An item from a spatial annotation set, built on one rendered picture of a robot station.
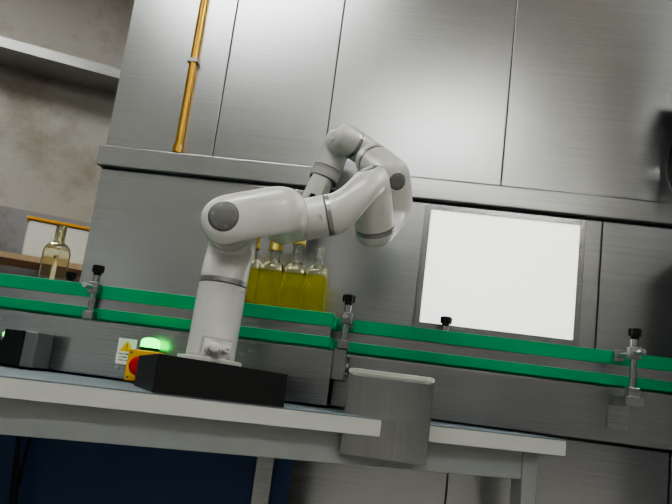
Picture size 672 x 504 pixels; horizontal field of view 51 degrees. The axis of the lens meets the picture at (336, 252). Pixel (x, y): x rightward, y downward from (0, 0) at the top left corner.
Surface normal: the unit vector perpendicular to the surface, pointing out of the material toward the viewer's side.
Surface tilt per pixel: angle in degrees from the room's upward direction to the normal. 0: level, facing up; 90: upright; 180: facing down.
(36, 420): 90
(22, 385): 90
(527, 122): 90
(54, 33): 90
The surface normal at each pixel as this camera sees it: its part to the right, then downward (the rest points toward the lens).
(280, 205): 0.04, -0.26
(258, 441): 0.39, -0.12
